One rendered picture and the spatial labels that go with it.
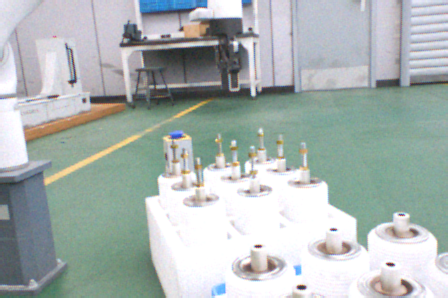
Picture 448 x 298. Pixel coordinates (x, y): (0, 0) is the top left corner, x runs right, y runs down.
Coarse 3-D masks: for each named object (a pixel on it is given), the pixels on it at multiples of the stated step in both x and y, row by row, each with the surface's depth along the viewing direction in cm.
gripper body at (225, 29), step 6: (228, 18) 94; (234, 18) 94; (240, 18) 95; (210, 24) 96; (216, 24) 94; (222, 24) 94; (228, 24) 94; (234, 24) 94; (240, 24) 96; (210, 30) 96; (216, 30) 95; (222, 30) 94; (228, 30) 94; (234, 30) 95; (240, 30) 96; (216, 36) 98; (222, 36) 97; (228, 36) 94; (234, 36) 95; (222, 42) 98; (228, 42) 94; (228, 54) 96
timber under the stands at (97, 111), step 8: (104, 104) 507; (112, 104) 501; (120, 104) 496; (88, 112) 434; (96, 112) 441; (104, 112) 457; (112, 112) 476; (64, 120) 385; (72, 120) 397; (80, 120) 410; (88, 120) 425; (32, 128) 347; (40, 128) 351; (48, 128) 361; (56, 128) 372; (64, 128) 384; (24, 136) 332; (32, 136) 341; (40, 136) 350
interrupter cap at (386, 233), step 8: (384, 224) 71; (392, 224) 71; (376, 232) 68; (384, 232) 68; (392, 232) 68; (416, 232) 67; (424, 232) 67; (392, 240) 65; (400, 240) 65; (408, 240) 65; (416, 240) 64; (424, 240) 65
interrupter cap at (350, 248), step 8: (312, 240) 66; (320, 240) 67; (344, 240) 66; (352, 240) 66; (312, 248) 64; (320, 248) 64; (344, 248) 64; (352, 248) 63; (360, 248) 63; (320, 256) 61; (328, 256) 61; (336, 256) 61; (344, 256) 61; (352, 256) 61
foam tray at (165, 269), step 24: (168, 216) 106; (336, 216) 96; (168, 240) 89; (240, 240) 86; (264, 240) 87; (288, 240) 89; (168, 264) 91; (192, 264) 83; (216, 264) 85; (168, 288) 96; (192, 288) 84
